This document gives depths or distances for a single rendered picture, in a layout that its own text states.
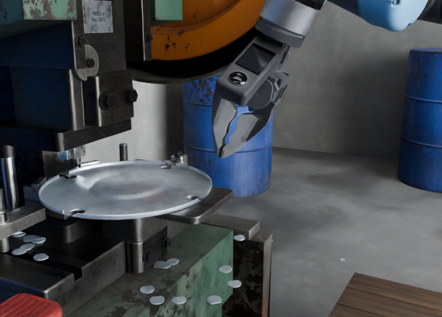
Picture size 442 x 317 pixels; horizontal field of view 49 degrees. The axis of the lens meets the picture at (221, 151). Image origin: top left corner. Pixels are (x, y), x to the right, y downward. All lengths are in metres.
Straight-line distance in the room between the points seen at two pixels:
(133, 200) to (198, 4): 0.53
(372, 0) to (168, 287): 0.52
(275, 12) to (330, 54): 3.40
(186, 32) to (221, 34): 0.09
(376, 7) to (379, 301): 0.94
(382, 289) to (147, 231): 0.80
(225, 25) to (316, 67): 3.05
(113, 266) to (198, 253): 0.17
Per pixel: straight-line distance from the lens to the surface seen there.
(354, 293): 1.42
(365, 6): 0.62
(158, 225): 0.87
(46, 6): 0.70
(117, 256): 0.84
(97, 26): 0.84
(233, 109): 0.72
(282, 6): 0.67
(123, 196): 0.81
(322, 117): 4.14
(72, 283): 0.77
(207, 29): 1.11
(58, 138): 0.80
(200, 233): 1.00
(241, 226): 1.04
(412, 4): 0.62
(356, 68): 4.04
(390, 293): 1.45
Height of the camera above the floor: 1.06
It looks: 15 degrees down
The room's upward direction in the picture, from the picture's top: straight up
